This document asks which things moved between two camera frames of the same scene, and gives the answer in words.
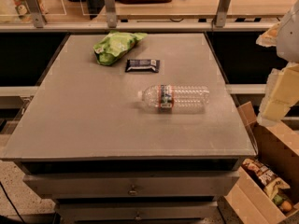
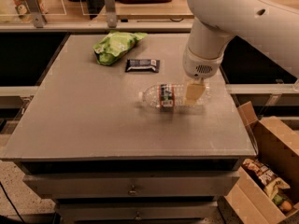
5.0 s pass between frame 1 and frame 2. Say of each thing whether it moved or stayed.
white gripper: moved
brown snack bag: stayed
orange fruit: stayed
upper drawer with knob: stayed
